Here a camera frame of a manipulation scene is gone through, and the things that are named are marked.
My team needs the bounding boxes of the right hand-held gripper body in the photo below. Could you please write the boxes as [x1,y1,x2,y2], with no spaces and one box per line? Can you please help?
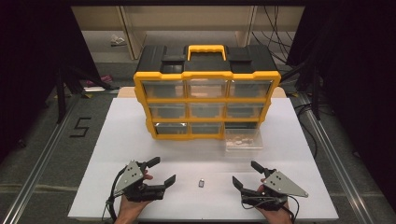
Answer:
[240,169,310,212]

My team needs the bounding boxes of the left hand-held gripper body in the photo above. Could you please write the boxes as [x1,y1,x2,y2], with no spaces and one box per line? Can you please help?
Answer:
[112,160,165,203]

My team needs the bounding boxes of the clear plastic drawer with parts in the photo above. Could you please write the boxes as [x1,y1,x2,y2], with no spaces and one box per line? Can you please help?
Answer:
[224,121,264,153]

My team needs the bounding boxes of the yellow black organizer cabinet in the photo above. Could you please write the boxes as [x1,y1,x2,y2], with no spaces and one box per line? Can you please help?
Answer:
[133,44,282,141]

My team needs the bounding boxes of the person's right hand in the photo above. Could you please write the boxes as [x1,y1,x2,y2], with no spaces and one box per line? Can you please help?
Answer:
[255,177,294,222]

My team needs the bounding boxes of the person's left hand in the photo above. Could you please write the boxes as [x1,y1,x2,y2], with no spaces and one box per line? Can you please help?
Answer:
[119,173,154,219]

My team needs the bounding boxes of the pile of small brown parts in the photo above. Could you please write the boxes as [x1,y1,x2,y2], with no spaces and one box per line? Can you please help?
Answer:
[226,137,255,148]

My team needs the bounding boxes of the grid of clear cabinet drawers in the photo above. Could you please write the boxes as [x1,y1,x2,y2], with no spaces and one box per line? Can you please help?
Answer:
[141,78,274,135]

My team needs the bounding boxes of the pink object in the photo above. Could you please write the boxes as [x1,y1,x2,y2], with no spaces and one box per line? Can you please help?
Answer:
[85,74,114,89]

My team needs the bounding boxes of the black metal stand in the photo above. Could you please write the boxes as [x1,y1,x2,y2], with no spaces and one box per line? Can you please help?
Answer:
[54,63,120,125]

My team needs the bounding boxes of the crumpled white cloth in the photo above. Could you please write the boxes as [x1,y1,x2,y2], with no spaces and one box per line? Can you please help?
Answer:
[109,34,128,48]

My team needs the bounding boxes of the black curtain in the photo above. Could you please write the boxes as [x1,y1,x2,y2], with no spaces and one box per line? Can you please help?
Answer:
[285,0,396,203]
[0,0,101,162]

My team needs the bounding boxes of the beige wooden shelf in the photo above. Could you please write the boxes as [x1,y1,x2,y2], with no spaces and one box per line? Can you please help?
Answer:
[70,5,306,61]

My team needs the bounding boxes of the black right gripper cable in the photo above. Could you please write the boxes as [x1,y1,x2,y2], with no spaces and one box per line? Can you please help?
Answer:
[241,193,301,224]

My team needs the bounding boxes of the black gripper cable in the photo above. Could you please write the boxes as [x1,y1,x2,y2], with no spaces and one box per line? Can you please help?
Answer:
[101,169,129,223]
[241,193,301,224]

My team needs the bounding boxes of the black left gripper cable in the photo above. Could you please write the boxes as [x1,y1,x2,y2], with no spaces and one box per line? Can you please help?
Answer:
[101,169,129,223]

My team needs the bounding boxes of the aluminium floor rail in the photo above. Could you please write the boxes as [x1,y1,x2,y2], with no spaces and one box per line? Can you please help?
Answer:
[0,92,82,224]
[297,92,389,224]

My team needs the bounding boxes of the yellow carry handle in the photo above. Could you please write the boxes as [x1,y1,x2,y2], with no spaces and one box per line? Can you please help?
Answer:
[186,44,228,62]

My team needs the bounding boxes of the hanging black cables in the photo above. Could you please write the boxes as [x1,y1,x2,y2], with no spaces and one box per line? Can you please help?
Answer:
[251,5,297,64]

